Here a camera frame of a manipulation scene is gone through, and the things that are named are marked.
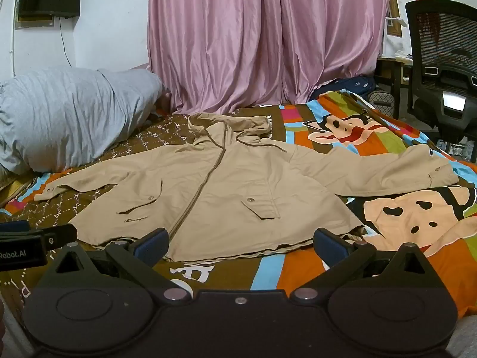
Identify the beige hooded jacket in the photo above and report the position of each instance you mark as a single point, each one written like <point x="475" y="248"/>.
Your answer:
<point x="223" y="194"/>

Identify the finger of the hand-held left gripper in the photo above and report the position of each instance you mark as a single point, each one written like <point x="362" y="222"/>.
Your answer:
<point x="15" y="226"/>
<point x="61" y="235"/>

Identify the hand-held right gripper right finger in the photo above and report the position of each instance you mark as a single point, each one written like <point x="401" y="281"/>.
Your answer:
<point x="329" y="248"/>

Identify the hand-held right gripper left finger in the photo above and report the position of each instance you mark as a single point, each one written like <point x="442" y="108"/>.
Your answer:
<point x="151" y="248"/>

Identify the grey pillow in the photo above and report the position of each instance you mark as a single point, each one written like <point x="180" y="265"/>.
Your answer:
<point x="67" y="119"/>

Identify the yellow cloth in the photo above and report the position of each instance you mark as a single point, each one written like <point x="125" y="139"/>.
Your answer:
<point x="15" y="188"/>

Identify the dark blue bag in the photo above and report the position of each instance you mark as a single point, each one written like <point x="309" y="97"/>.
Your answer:
<point x="354" y="85"/>

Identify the black mesh office chair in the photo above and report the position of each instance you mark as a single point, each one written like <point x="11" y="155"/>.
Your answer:
<point x="443" y="44"/>

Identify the dark desk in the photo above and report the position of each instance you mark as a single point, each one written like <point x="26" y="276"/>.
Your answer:
<point x="393" y="71"/>

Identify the colourful printed blanket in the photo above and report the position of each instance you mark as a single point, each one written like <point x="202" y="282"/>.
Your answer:
<point x="266" y="268"/>

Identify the checked patterned bag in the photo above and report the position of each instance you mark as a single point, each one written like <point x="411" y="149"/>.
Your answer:
<point x="382" y="103"/>

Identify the pink curtain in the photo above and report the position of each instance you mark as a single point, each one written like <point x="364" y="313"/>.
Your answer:
<point x="242" y="37"/>

